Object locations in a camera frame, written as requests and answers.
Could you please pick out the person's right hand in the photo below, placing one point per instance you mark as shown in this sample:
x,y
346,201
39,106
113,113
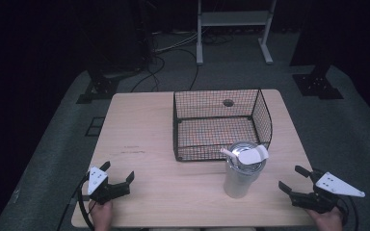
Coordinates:
x,y
329,222

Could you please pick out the person's left hand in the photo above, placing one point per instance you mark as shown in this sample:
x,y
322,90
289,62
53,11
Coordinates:
x,y
102,216

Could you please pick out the black stand base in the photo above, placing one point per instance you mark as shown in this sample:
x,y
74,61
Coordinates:
x,y
318,85
99,88

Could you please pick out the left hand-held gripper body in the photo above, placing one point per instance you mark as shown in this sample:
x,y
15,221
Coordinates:
x,y
101,192

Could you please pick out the white metal stand frame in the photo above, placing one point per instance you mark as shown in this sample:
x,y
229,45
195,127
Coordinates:
x,y
234,18

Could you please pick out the white drinking straw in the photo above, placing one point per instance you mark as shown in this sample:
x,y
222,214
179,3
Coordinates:
x,y
228,153

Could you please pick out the silver steel tumbler cup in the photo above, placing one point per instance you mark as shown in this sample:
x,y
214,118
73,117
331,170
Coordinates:
x,y
239,183

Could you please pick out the white paper piece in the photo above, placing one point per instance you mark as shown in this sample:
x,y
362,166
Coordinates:
x,y
253,155

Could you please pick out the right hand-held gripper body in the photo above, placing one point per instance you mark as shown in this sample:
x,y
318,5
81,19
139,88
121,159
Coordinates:
x,y
318,200

